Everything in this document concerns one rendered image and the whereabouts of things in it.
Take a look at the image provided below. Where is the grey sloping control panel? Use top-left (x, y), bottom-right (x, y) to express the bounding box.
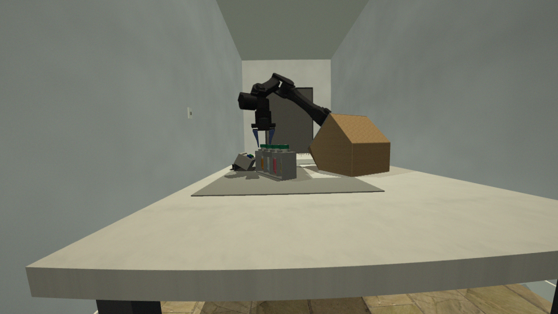
top-left (229, 152), bottom-right (256, 172)

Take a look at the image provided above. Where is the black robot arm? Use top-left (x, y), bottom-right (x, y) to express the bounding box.
top-left (238, 73), bottom-right (332, 127)

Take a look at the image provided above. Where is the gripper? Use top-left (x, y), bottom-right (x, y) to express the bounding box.
top-left (251, 123), bottom-right (276, 148)

